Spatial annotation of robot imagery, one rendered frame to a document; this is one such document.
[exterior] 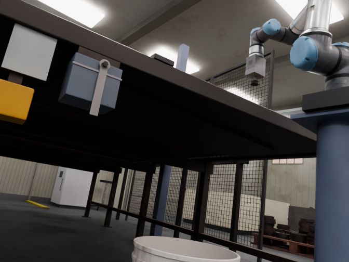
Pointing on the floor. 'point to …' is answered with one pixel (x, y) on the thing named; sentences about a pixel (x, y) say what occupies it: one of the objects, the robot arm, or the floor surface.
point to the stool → (104, 192)
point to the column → (330, 182)
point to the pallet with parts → (289, 237)
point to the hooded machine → (71, 188)
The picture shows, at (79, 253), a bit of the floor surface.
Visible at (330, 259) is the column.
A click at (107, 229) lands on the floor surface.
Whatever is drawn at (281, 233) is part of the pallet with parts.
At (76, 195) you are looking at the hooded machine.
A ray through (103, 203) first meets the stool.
